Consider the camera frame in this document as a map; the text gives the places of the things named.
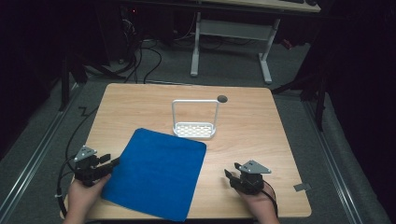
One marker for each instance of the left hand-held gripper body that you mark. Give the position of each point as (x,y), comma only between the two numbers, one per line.
(84,168)

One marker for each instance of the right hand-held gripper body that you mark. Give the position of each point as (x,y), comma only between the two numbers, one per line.
(250,179)

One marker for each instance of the blue cloth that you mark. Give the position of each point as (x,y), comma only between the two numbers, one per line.
(155,174)

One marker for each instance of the person's right hand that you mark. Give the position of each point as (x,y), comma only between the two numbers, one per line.
(258,202)

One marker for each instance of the person's left hand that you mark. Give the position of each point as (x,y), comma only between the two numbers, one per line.
(83,196)

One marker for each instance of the grey tape piece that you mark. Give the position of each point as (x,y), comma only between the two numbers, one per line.
(302,187)

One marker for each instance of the white plastic rack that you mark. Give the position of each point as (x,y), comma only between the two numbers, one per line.
(194,130)

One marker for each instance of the dark round table grommet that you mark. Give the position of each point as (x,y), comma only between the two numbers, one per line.
(222,99)

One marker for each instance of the black metal stand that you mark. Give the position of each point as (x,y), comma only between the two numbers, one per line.
(64,84)
(317,93)

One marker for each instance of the dark computer tower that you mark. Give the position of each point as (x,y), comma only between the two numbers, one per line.
(120,34)

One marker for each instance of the white-framed desk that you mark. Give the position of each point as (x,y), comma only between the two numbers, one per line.
(236,29)

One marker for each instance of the metal floor rail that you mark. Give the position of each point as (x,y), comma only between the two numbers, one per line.
(334,161)
(34,155)

